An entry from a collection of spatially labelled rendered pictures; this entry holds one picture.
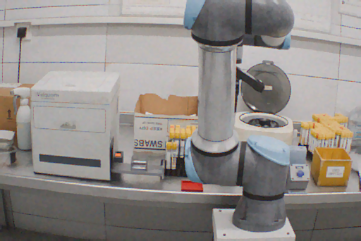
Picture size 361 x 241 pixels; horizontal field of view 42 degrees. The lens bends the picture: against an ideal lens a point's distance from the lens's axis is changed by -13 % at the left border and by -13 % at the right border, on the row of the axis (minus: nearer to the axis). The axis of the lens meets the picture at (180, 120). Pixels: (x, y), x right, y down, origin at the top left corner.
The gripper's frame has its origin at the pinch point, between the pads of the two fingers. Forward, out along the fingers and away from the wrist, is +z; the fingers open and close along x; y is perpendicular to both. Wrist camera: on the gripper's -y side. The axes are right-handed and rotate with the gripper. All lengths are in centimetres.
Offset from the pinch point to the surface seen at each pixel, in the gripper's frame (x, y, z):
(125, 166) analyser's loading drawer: 3.5, 32.8, 16.5
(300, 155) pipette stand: -5.9, -25.6, 12.6
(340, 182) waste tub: 3.2, -41.4, 19.0
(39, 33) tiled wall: -54, 83, -19
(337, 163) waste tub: 3.2, -38.7, 12.0
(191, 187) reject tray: 7.8, 11.5, 20.3
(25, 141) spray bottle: -11, 75, 17
